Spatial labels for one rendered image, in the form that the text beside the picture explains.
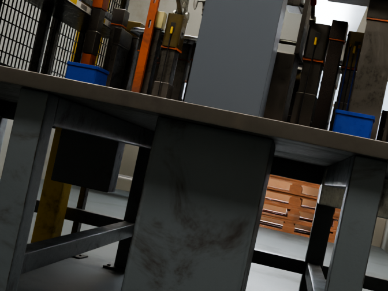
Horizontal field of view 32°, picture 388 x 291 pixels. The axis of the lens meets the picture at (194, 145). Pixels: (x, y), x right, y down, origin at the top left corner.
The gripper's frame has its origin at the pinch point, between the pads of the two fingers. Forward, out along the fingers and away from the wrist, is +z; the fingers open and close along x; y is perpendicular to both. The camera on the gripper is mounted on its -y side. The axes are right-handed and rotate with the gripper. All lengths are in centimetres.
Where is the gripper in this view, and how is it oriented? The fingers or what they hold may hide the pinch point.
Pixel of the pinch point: (197, 14)
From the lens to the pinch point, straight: 263.4
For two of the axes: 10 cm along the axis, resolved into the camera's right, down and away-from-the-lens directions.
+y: 9.4, 2.1, -2.7
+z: -2.2, 9.7, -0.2
